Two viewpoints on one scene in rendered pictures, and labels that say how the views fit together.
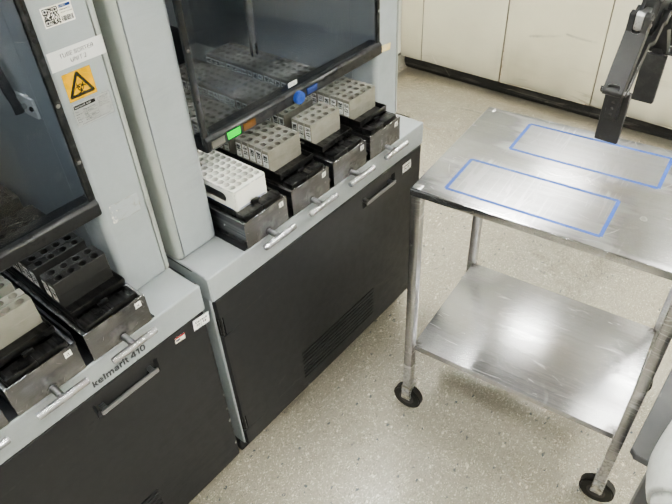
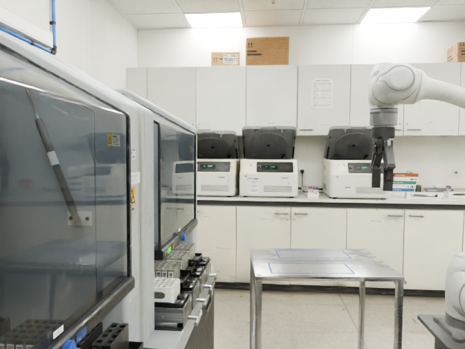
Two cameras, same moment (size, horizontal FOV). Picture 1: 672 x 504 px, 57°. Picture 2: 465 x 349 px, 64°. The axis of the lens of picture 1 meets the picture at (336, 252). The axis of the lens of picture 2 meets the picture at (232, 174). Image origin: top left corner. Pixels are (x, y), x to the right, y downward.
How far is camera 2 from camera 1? 0.83 m
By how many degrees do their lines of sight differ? 49
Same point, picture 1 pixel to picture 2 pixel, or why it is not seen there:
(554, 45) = (211, 254)
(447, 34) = not seen: hidden behind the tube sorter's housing
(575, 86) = (226, 273)
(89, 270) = (122, 337)
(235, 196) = (173, 291)
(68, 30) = (133, 164)
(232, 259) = (178, 336)
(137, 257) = (133, 335)
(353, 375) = not seen: outside the picture
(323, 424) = not seen: outside the picture
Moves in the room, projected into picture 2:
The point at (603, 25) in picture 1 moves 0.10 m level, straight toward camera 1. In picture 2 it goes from (233, 239) to (235, 242)
